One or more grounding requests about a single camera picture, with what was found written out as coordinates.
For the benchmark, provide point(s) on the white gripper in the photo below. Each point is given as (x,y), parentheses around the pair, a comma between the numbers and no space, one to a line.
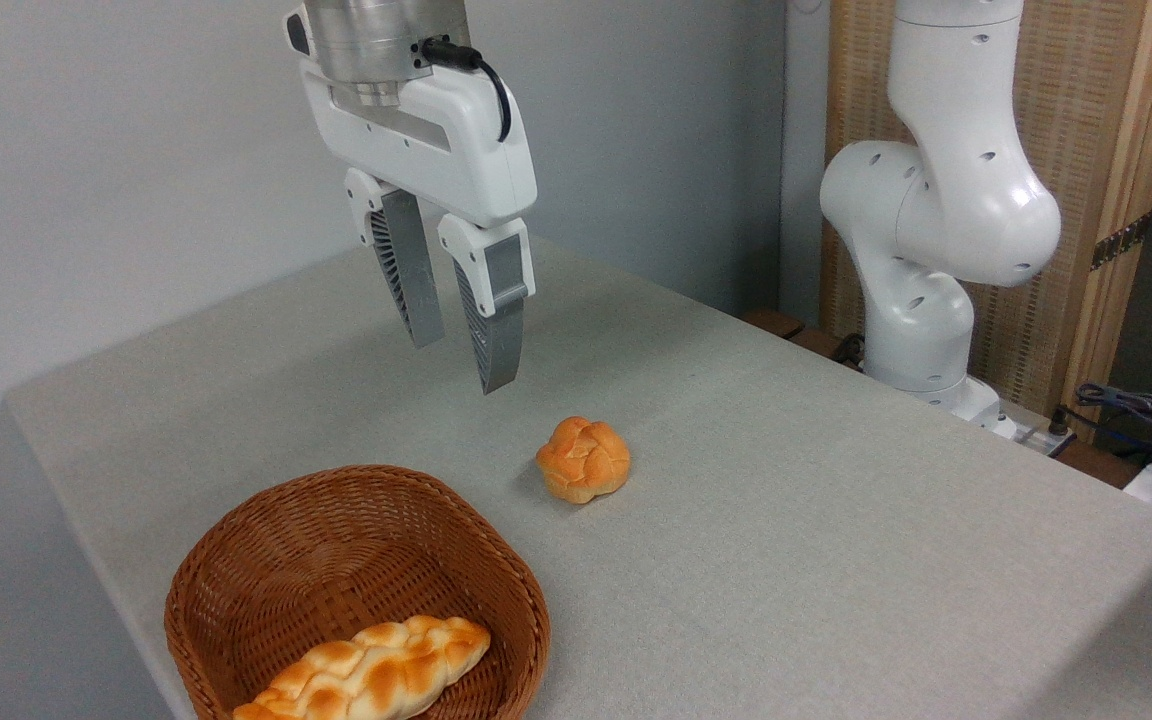
(456,140)

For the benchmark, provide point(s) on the long braided bread loaf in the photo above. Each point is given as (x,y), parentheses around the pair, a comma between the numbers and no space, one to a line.
(386,670)

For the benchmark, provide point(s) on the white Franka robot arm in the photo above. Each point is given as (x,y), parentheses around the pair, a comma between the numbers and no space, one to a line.
(939,200)

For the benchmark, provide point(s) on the round knotted bread roll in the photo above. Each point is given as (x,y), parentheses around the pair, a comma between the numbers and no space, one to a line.
(584,460)

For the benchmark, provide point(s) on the brown woven wicker basket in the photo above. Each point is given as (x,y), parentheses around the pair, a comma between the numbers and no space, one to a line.
(336,550)

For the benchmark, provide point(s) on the white power strip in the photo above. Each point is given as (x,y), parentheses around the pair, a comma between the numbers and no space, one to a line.
(1036,432)

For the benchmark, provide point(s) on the metal screen hinge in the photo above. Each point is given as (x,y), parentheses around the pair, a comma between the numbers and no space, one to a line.
(1121,240)

